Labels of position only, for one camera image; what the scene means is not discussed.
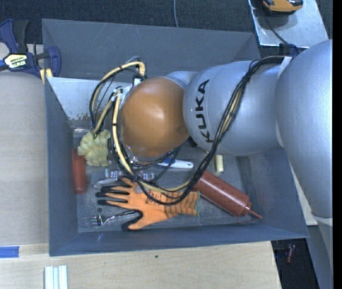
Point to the grey metal bin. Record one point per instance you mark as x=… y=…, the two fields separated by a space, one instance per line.
x=165 y=47

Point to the red-brown nozzle bottle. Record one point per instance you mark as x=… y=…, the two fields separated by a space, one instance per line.
x=222 y=193

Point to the small cream cylinder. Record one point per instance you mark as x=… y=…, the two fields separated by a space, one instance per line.
x=218 y=163

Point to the white and blue toothbrush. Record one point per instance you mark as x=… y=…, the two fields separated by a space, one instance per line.
x=180 y=164

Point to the orange and black work glove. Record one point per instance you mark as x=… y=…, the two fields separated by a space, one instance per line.
x=153 y=206

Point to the clear plastic glasses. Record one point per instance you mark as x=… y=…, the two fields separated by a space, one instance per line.
x=110 y=219

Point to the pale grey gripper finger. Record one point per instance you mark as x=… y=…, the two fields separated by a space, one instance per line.
x=110 y=180
x=148 y=176

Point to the red-brown flat block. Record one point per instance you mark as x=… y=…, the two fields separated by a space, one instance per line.
x=79 y=173

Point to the pale wood flat board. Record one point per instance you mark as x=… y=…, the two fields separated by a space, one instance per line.
x=17 y=161

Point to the yellow bumpy sponge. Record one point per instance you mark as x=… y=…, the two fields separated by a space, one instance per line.
x=94 y=147

